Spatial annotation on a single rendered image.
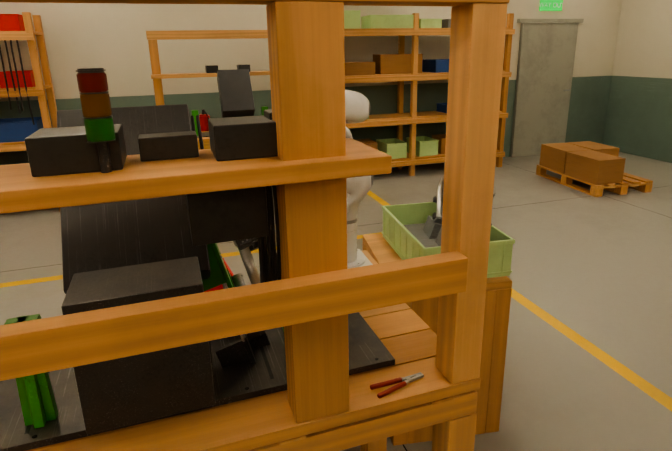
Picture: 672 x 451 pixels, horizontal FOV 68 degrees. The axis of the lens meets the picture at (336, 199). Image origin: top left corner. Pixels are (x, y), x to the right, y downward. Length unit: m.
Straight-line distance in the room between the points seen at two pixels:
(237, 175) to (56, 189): 0.31
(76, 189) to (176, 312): 0.30
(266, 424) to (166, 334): 0.40
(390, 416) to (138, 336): 0.70
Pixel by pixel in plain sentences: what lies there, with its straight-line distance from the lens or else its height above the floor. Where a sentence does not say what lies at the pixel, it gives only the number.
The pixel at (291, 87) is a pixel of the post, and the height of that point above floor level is 1.69.
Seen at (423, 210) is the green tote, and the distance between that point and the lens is 2.73.
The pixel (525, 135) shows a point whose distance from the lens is 8.84.
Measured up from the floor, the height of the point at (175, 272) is 1.24.
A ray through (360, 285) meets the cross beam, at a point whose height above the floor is 1.25.
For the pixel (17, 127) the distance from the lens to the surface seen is 6.57.
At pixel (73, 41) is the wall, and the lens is 6.96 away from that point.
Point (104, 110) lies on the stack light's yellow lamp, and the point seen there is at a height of 1.66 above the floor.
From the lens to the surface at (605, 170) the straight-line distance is 6.77.
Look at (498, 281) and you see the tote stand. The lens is 2.28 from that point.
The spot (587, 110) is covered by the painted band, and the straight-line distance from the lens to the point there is 9.67.
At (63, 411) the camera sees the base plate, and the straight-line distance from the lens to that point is 1.52.
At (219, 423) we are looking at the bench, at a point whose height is 0.88.
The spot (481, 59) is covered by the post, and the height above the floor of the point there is 1.73.
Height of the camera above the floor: 1.76
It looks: 17 degrees down
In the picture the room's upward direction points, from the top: 1 degrees counter-clockwise
